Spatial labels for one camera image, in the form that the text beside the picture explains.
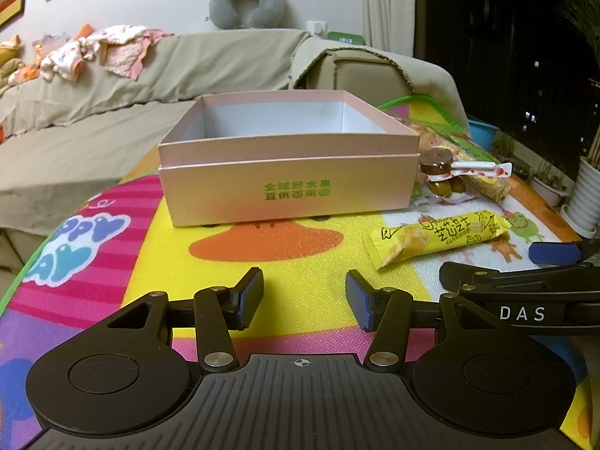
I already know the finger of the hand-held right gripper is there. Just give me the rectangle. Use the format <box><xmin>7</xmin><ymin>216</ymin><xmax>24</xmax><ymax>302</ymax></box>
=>
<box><xmin>439</xmin><ymin>261</ymin><xmax>600</xmax><ymax>288</ymax></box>
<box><xmin>528</xmin><ymin>242</ymin><xmax>600</xmax><ymax>266</ymax></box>

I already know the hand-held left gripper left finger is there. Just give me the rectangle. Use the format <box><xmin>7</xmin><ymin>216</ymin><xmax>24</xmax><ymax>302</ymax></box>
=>
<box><xmin>105</xmin><ymin>267</ymin><xmax>264</xmax><ymax>373</ymax></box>

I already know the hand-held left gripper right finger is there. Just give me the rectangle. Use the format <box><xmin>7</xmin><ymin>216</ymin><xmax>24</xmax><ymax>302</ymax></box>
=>
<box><xmin>345</xmin><ymin>270</ymin><xmax>470</xmax><ymax>370</ymax></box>

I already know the yellow snack packet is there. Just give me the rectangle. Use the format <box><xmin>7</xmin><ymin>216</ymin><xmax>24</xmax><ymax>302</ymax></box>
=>
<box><xmin>362</xmin><ymin>209</ymin><xmax>512</xmax><ymax>271</ymax></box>

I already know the rice roll snack packet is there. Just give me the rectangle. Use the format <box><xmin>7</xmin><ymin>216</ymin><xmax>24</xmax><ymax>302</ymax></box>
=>
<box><xmin>466</xmin><ymin>172</ymin><xmax>513</xmax><ymax>201</ymax></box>

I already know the white spoon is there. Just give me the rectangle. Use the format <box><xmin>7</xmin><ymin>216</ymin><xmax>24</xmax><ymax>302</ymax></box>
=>
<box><xmin>449</xmin><ymin>160</ymin><xmax>515</xmax><ymax>178</ymax></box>

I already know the pink cardboard box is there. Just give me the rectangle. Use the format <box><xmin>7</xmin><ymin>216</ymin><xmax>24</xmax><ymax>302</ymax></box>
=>
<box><xmin>158</xmin><ymin>90</ymin><xmax>419</xmax><ymax>228</ymax></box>

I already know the small white planter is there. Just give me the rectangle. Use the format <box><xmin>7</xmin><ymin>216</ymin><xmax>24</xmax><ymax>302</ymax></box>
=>
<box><xmin>529</xmin><ymin>159</ymin><xmax>570</xmax><ymax>208</ymax></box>

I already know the white ribbed plant pot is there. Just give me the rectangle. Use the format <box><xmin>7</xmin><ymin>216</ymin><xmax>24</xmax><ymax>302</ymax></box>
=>
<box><xmin>559</xmin><ymin>156</ymin><xmax>600</xmax><ymax>238</ymax></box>

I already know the colourful cartoon play mat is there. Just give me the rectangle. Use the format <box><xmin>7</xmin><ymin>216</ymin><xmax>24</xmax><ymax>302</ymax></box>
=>
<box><xmin>0</xmin><ymin>95</ymin><xmax>600</xmax><ymax>450</ymax></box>

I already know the dark brown snack packet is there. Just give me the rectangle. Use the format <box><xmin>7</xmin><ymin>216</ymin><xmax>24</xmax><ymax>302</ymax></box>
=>
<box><xmin>418</xmin><ymin>172</ymin><xmax>470</xmax><ymax>206</ymax></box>

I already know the blue plastic tub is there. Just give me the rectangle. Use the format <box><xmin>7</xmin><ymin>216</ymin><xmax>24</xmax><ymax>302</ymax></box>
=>
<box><xmin>468</xmin><ymin>119</ymin><xmax>500</xmax><ymax>149</ymax></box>

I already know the bread bun packet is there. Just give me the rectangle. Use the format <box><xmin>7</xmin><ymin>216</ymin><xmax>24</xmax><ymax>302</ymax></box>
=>
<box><xmin>409</xmin><ymin>122</ymin><xmax>453</xmax><ymax>152</ymax></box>

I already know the dark glass window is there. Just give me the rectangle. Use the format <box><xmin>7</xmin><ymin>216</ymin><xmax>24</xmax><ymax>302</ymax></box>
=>
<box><xmin>414</xmin><ymin>0</ymin><xmax>600</xmax><ymax>170</ymax></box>

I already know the beige sofa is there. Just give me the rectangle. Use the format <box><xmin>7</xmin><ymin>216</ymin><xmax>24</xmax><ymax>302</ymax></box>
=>
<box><xmin>0</xmin><ymin>28</ymin><xmax>470</xmax><ymax>275</ymax></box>

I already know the beige sofa cover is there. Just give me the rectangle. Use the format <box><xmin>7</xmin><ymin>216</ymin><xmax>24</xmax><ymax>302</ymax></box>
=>
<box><xmin>0</xmin><ymin>28</ymin><xmax>470</xmax><ymax>139</ymax></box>

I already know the green digital clock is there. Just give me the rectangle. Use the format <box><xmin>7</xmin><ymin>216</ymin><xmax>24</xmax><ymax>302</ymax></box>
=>
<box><xmin>326</xmin><ymin>31</ymin><xmax>365</xmax><ymax>48</ymax></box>

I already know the pile of baby clothes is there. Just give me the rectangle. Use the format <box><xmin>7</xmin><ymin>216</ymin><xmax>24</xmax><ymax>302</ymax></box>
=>
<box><xmin>0</xmin><ymin>23</ymin><xmax>175</xmax><ymax>86</ymax></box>

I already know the cream curtain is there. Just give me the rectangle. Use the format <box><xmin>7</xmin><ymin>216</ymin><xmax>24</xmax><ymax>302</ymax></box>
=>
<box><xmin>363</xmin><ymin>0</ymin><xmax>416</xmax><ymax>56</ymax></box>

